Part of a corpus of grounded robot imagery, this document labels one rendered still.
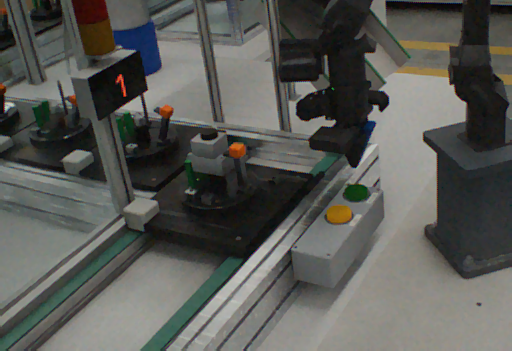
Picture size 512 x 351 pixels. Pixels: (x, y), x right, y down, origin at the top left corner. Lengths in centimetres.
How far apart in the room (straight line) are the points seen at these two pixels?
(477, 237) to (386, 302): 18
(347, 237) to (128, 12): 121
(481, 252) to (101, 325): 60
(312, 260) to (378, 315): 13
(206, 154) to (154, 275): 21
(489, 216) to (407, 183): 32
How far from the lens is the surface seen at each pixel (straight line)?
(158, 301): 109
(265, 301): 104
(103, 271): 115
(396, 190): 139
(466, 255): 116
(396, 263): 119
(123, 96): 112
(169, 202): 122
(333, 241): 108
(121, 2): 210
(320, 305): 112
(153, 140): 141
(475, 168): 106
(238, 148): 113
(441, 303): 112
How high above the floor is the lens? 158
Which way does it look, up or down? 28 degrees down
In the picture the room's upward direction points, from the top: 8 degrees counter-clockwise
